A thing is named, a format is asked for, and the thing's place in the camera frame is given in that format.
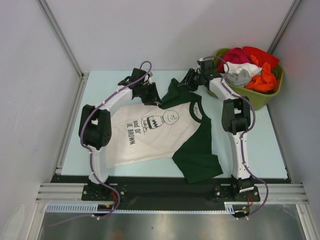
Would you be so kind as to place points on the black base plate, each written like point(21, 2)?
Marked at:
point(154, 190)

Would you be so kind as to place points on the right aluminium frame post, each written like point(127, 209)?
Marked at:
point(284, 25)

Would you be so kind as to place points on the white shirt in bin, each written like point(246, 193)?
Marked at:
point(234, 68)

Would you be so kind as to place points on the green plastic bin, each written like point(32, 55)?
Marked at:
point(257, 99)

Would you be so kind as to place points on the left aluminium frame post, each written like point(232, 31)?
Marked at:
point(57, 31)

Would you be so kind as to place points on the grey shirt in bin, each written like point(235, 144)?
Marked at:
point(239, 79)

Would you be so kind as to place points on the red shirt in bin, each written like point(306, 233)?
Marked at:
point(260, 57)

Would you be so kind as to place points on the orange shirt in bin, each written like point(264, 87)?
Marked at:
point(263, 83)

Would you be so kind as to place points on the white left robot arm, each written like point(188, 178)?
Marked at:
point(95, 129)

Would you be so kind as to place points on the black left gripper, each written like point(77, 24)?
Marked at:
point(153, 98)

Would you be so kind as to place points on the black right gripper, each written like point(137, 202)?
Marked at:
point(188, 80)

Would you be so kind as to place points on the aluminium frame post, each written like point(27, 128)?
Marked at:
point(57, 31)
point(284, 25)

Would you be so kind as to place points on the cream and green t-shirt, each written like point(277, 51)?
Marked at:
point(178, 129)

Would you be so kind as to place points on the white slotted cable duct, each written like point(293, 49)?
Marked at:
point(104, 208)

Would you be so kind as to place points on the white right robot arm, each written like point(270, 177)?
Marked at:
point(235, 120)

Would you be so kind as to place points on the crimson shirt in bin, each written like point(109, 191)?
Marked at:
point(237, 56)

